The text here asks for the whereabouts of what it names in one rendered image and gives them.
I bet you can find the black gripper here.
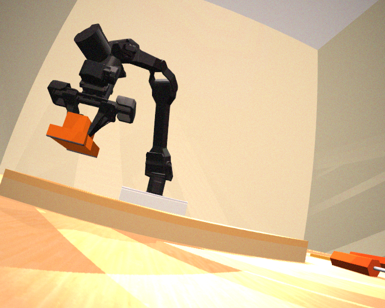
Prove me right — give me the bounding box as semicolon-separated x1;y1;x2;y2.
47;80;137;137

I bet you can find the tan wooden panel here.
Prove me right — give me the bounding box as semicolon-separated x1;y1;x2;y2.
0;169;309;263

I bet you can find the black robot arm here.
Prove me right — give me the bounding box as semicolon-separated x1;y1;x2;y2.
74;23;178;197

